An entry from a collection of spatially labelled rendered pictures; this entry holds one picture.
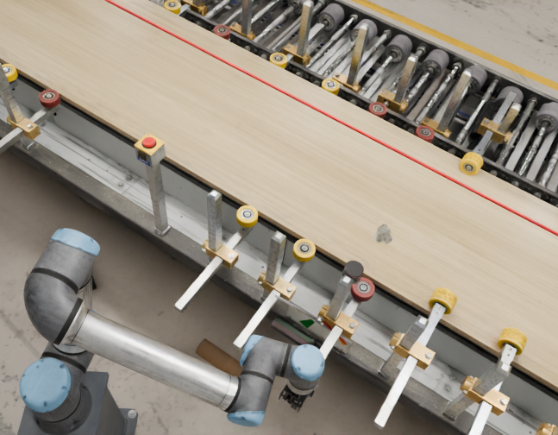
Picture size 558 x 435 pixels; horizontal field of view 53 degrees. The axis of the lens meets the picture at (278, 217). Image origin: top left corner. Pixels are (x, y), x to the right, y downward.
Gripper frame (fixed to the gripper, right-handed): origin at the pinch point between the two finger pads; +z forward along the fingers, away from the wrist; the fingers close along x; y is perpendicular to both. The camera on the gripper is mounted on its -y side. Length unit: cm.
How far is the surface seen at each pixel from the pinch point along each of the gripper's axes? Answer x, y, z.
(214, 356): -46, -17, 75
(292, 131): -59, -89, -7
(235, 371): -34, -16, 75
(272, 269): -28.4, -27.0, -12.6
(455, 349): 38, -49, 8
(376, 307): 7, -49, 12
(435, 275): 19, -62, -7
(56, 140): -154, -42, 21
